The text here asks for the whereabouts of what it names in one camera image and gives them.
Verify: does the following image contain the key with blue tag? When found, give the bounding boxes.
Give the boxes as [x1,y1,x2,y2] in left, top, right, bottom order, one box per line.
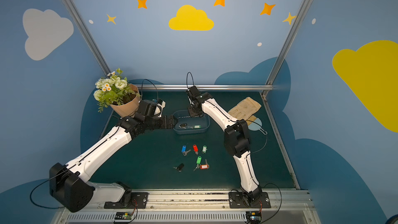
[181,145,191,156]

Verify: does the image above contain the key with red tag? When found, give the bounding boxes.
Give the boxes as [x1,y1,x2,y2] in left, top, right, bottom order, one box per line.
[200,159,209,170]
[193,145,199,155]

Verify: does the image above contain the key with black tag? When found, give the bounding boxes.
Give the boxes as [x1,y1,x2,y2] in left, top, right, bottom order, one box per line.
[179,123,187,129]
[174,163,184,172]

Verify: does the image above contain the key with bright green tag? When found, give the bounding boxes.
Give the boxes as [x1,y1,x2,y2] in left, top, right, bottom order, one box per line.
[194,156,202,171]

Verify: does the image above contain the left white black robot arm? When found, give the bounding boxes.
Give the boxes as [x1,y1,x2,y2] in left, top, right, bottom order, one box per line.
[49,100,178,213]

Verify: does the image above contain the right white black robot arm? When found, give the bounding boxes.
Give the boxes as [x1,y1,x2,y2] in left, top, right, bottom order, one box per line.
[186,86,262,206]

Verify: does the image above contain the translucent blue storage box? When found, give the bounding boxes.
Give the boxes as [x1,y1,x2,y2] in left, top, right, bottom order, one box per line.
[173,110,210,135]

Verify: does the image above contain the key with green white tag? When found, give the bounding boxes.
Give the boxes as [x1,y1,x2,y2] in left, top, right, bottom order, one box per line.
[187,125,202,129]

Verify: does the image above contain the terracotta flower pot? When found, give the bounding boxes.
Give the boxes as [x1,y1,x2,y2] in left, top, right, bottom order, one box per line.
[110,84,142,117]

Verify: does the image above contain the beige work glove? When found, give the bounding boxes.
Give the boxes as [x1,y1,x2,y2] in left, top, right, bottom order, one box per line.
[228,97,261,120]

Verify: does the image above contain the white artificial flowers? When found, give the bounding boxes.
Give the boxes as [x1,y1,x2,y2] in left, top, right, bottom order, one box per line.
[93,68,141,113]

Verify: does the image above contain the left controller board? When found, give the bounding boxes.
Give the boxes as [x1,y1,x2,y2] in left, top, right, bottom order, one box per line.
[114,212,135,223]

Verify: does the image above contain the controller board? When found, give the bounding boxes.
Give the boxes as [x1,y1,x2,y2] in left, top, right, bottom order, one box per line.
[114,212,135,223]
[245,211,262,224]

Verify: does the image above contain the right controller board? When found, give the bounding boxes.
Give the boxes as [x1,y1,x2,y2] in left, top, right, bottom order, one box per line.
[245,211,262,224]

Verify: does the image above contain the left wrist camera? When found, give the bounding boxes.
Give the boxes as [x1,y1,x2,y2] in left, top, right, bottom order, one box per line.
[153,99,166,118]

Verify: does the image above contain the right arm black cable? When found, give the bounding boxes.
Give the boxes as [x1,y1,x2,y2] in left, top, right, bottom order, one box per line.
[186,71,283,224]

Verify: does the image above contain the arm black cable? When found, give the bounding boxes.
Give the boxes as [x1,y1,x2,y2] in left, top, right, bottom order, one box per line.
[29,79,160,209]
[186,71,283,224]

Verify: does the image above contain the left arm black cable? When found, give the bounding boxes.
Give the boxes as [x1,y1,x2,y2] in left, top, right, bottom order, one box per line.
[29,79,160,209]

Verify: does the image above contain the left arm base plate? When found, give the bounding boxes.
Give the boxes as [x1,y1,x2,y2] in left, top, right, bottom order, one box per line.
[104,191,149,209]

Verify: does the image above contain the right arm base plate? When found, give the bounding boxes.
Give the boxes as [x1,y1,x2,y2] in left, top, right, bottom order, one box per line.
[228,191,271,209]

